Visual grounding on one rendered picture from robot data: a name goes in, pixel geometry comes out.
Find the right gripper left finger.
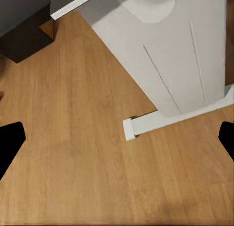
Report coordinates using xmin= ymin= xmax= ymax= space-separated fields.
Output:
xmin=0 ymin=122 xmax=25 ymax=181

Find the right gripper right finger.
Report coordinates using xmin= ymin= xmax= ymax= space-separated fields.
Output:
xmin=218 ymin=121 xmax=234 ymax=161

